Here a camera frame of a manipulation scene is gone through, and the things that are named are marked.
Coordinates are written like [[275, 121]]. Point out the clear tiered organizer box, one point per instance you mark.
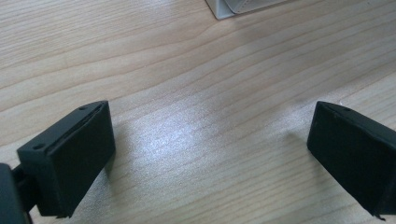
[[222, 11]]

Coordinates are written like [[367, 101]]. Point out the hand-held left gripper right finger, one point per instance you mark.
[[351, 155]]

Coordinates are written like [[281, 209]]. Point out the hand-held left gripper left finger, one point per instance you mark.
[[74, 155]]

